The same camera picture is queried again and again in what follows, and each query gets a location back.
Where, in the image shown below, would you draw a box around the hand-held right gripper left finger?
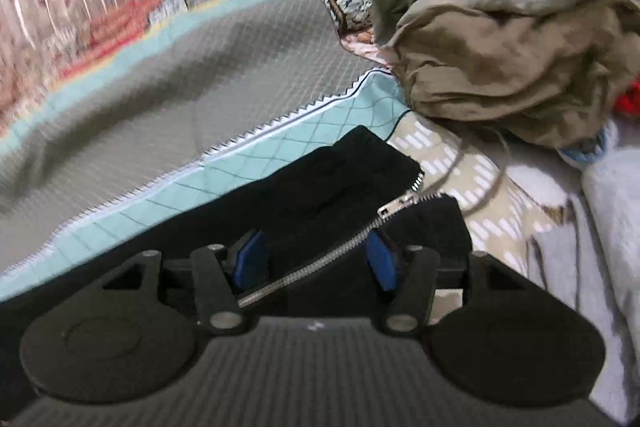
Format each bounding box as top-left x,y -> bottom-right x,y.
102,229 -> 268,335

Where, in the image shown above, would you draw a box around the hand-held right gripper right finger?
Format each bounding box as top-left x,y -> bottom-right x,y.
365,229 -> 543,335

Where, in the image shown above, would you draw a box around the black pants with zipper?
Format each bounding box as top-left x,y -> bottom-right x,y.
0,125 -> 473,323

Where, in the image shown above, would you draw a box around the grey and teal quilted bedsheet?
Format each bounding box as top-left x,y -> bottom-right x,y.
0,0 -> 566,288

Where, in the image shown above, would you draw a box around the pink floral cloth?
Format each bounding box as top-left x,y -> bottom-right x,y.
340,27 -> 401,62

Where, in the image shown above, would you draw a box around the light grey cloth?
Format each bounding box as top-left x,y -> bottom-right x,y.
530,147 -> 640,423

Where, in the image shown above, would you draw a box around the blue and white cloth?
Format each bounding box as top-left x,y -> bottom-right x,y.
557,127 -> 608,168

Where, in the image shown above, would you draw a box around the khaki crumpled cloth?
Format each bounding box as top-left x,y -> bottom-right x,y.
372,0 -> 640,150

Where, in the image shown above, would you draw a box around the red patterned blanket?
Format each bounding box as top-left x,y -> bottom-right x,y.
0,0 -> 166,128

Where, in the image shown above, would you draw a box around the red cloth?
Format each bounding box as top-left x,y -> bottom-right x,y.
612,79 -> 640,115

